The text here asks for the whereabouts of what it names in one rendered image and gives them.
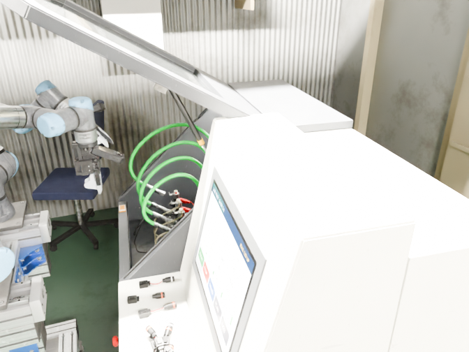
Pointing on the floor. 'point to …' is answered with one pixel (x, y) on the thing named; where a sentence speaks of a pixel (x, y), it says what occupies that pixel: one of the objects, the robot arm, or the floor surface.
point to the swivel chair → (49, 189)
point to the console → (304, 242)
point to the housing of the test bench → (345, 154)
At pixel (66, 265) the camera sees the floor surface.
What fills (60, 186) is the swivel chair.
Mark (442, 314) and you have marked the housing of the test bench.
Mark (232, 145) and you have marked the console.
